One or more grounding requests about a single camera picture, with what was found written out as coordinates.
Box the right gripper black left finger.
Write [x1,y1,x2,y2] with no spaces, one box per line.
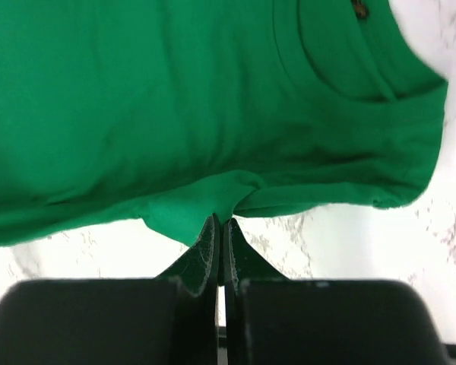
[156,214,220,297]

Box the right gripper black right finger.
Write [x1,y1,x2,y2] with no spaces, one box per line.
[223,218,288,293]

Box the green t shirt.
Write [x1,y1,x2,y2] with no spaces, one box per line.
[0,1,448,246]

